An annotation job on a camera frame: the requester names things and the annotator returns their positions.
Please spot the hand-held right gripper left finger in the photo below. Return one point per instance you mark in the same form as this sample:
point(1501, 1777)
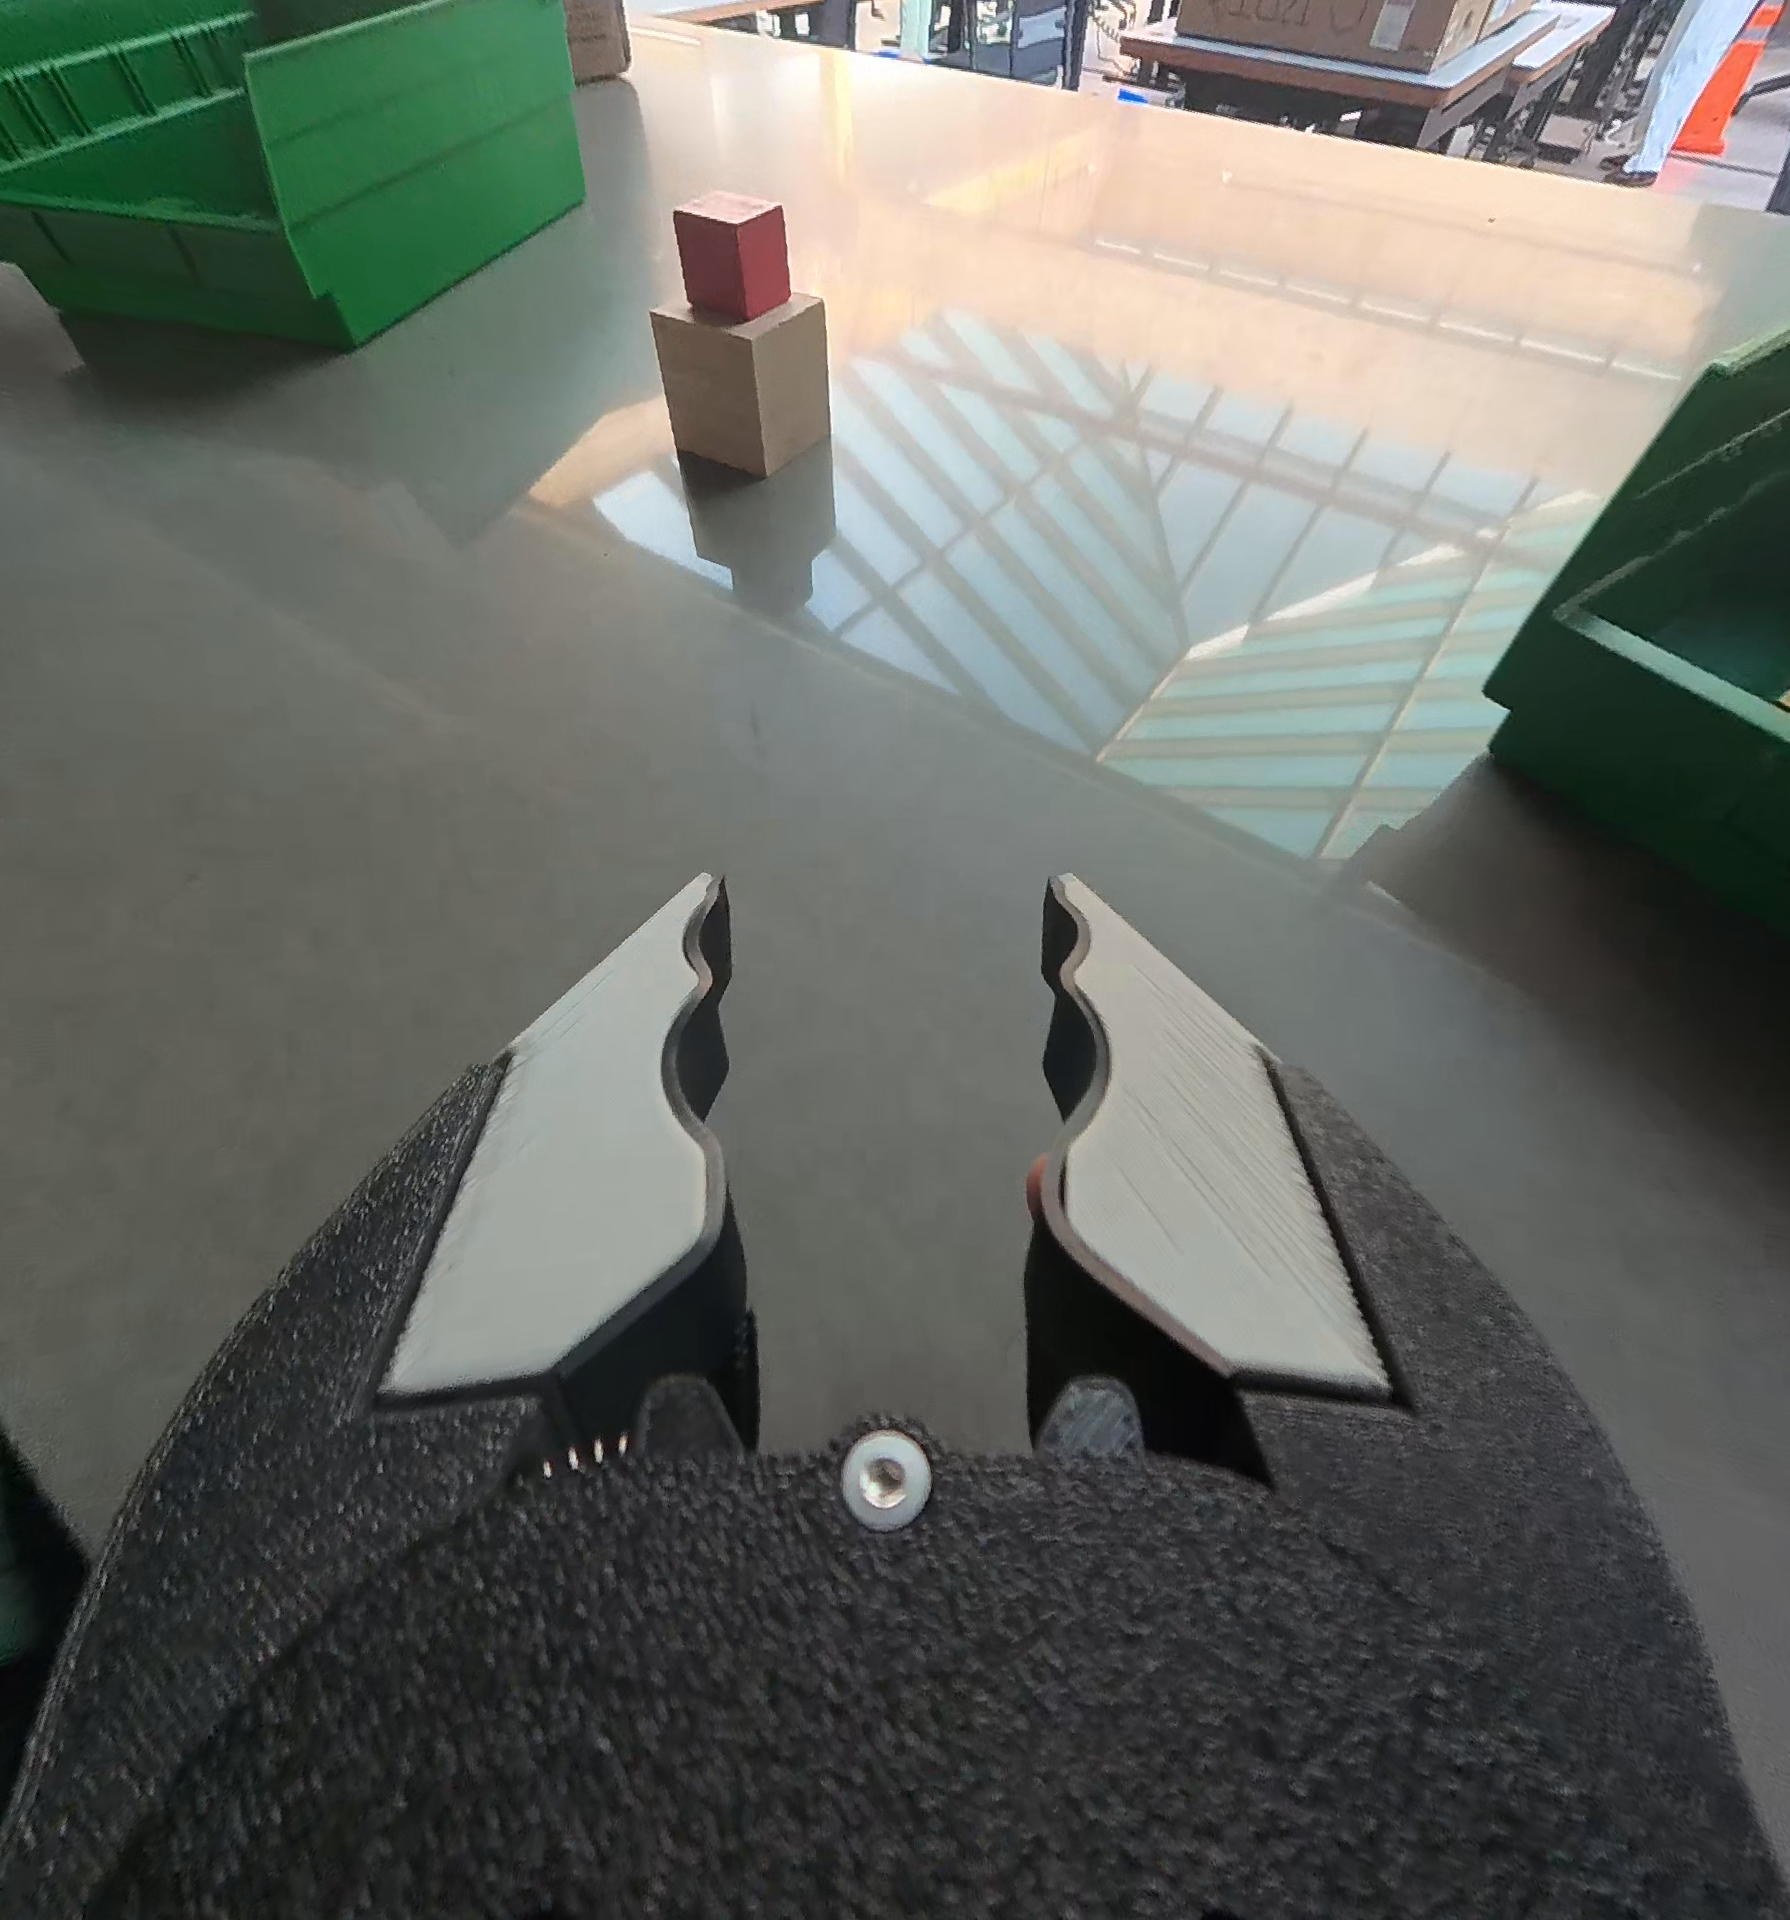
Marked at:
point(565, 1202)

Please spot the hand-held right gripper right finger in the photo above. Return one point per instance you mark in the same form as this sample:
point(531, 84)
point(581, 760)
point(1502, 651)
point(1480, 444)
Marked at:
point(1208, 1202)

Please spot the green plastic bin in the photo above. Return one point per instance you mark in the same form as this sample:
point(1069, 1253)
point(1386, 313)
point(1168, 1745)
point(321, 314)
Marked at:
point(383, 181)
point(1631, 723)

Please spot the large plain wooden cube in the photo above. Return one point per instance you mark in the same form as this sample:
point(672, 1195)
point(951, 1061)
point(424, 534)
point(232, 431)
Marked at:
point(730, 390)

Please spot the red wooden cube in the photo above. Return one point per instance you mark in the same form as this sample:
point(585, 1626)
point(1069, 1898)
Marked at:
point(730, 256)

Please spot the wooden-top work table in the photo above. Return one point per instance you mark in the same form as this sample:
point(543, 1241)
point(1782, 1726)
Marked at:
point(1285, 88)

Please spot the plain brown cardboard box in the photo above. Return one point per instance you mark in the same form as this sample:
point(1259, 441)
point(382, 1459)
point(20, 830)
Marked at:
point(598, 39)

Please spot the scribbled cardboard box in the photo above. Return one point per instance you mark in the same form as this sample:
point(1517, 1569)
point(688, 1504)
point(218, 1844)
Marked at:
point(1329, 30)

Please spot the orange traffic cone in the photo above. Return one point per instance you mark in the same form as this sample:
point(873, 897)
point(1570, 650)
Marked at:
point(1726, 92)

